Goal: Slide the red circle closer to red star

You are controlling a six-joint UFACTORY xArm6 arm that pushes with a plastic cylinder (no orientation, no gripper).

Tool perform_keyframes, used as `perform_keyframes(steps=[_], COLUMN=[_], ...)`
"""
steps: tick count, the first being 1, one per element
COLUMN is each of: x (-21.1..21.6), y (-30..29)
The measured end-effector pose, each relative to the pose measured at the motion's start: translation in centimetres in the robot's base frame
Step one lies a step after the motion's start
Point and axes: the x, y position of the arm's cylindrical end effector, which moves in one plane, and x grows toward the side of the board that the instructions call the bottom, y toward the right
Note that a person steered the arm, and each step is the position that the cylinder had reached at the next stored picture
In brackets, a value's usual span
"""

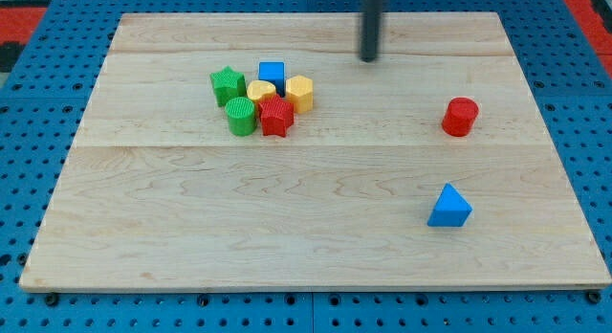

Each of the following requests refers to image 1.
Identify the green star block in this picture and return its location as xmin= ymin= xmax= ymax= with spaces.
xmin=209 ymin=66 xmax=247 ymax=107

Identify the green cylinder block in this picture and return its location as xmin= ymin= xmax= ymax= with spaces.
xmin=225 ymin=97 xmax=256 ymax=137

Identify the red cylinder block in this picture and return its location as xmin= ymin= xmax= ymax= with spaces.
xmin=441 ymin=97 xmax=480 ymax=137

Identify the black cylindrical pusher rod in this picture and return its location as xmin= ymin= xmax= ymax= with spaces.
xmin=359 ymin=0 xmax=384 ymax=62

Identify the red star block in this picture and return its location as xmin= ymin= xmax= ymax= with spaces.
xmin=258 ymin=95 xmax=294 ymax=138

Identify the yellow hexagon block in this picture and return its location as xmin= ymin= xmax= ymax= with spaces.
xmin=285 ymin=76 xmax=314 ymax=114

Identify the blue triangle block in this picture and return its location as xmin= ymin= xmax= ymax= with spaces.
xmin=426 ymin=183 xmax=472 ymax=228

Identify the blue cube block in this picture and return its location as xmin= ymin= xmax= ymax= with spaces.
xmin=258 ymin=61 xmax=285 ymax=97

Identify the yellow heart block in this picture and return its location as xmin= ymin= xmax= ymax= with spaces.
xmin=247 ymin=79 xmax=276 ymax=103

